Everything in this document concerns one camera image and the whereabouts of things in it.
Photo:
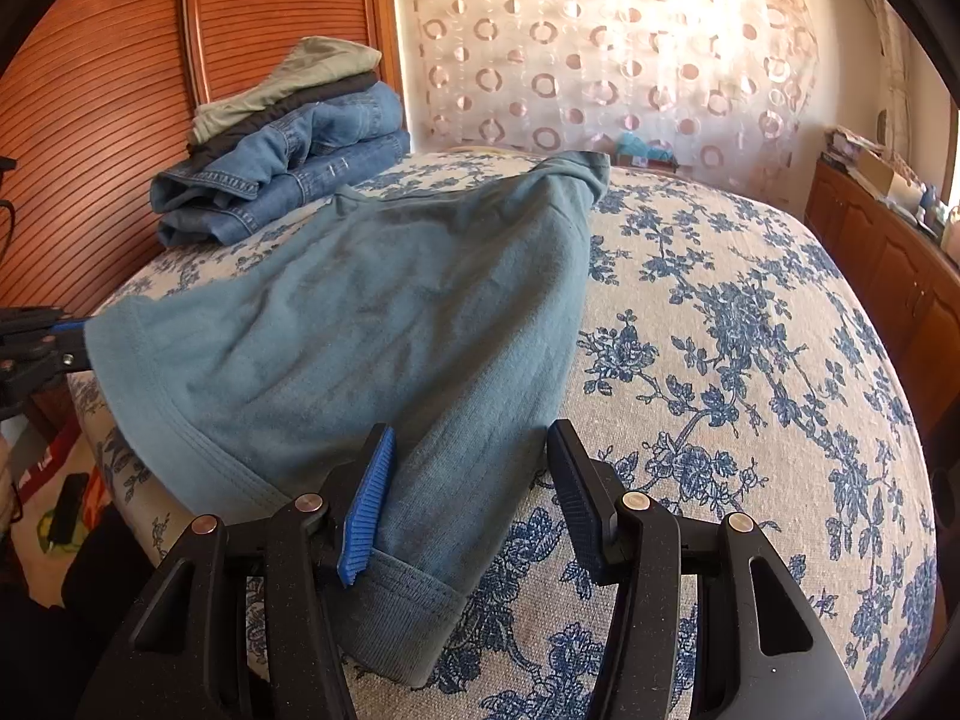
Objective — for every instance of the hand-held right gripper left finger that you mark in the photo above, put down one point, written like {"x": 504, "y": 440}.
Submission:
{"x": 367, "y": 502}

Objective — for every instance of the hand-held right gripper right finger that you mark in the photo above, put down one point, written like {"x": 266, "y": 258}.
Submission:
{"x": 581, "y": 502}

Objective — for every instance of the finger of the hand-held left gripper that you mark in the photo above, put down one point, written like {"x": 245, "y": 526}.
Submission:
{"x": 37, "y": 322}
{"x": 37, "y": 375}

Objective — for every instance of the teal pants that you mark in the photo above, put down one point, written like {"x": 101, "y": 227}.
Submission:
{"x": 375, "y": 330}

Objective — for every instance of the dark folded pants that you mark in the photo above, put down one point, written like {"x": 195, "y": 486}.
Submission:
{"x": 300, "y": 109}

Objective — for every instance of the grey-green folded pants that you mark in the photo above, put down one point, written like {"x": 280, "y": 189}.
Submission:
{"x": 300, "y": 82}

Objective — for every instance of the dark flat object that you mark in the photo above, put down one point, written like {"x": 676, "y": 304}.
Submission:
{"x": 66, "y": 506}

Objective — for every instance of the wooden slatted wardrobe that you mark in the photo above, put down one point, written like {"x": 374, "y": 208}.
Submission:
{"x": 112, "y": 127}

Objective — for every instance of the blue folded jeans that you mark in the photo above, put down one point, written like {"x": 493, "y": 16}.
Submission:
{"x": 315, "y": 135}
{"x": 300, "y": 191}

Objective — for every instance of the blue box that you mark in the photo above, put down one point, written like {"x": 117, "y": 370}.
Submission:
{"x": 641, "y": 151}

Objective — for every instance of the wooden sideboard cabinet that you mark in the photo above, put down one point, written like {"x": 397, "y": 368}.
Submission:
{"x": 885, "y": 262}

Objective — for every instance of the cardboard box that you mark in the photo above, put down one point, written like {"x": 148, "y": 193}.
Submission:
{"x": 885, "y": 176}

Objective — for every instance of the sheer circle-pattern curtain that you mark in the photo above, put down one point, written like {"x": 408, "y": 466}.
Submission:
{"x": 600, "y": 52}

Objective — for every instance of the beige window curtain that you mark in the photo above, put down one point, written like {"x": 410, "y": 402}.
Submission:
{"x": 889, "y": 52}

